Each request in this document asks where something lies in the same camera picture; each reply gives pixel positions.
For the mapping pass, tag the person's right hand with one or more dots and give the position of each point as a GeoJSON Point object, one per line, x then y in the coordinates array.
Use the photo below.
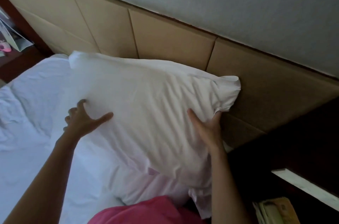
{"type": "Point", "coordinates": [209, 131]}

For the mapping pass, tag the person's left hand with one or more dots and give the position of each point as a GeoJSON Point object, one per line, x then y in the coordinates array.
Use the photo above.
{"type": "Point", "coordinates": [80, 123]}

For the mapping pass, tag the person's left middle finger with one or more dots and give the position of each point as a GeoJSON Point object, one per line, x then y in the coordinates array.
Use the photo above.
{"type": "Point", "coordinates": [72, 113]}

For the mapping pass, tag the person's right thumb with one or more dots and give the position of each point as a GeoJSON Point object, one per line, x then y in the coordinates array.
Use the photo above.
{"type": "Point", "coordinates": [194, 119]}

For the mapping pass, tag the person's left thumb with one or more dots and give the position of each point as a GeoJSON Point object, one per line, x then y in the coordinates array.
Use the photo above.
{"type": "Point", "coordinates": [102, 119]}

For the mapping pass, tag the white pillow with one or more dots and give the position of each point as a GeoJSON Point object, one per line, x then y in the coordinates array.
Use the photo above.
{"type": "Point", "coordinates": [156, 115]}

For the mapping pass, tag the person's right forearm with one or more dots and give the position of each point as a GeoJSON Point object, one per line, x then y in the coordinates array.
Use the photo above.
{"type": "Point", "coordinates": [226, 189]}

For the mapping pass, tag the person's left forearm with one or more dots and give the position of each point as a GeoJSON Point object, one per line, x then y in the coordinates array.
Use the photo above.
{"type": "Point", "coordinates": [43, 186]}

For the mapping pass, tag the white bed sheet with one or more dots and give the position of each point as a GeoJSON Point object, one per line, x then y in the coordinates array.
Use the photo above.
{"type": "Point", "coordinates": [31, 131]}

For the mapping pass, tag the beige padded headboard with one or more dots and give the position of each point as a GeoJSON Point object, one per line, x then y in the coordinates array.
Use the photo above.
{"type": "Point", "coordinates": [185, 54]}

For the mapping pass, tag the dark wooden side table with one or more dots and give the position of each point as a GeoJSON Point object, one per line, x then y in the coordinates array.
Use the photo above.
{"type": "Point", "coordinates": [18, 54]}

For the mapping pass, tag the pink small object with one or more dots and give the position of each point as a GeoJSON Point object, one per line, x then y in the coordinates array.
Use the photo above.
{"type": "Point", "coordinates": [5, 46]}

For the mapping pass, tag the clear plastic bag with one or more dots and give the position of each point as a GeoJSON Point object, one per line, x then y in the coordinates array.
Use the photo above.
{"type": "Point", "coordinates": [12, 34]}

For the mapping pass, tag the pink garment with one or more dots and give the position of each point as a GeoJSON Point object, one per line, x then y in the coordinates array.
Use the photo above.
{"type": "Point", "coordinates": [148, 212]}

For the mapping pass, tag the dark wooden nightstand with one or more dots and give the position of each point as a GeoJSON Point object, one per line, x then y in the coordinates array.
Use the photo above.
{"type": "Point", "coordinates": [294, 162]}

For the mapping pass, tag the beige telephone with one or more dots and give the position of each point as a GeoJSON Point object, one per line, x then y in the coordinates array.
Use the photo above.
{"type": "Point", "coordinates": [275, 212]}

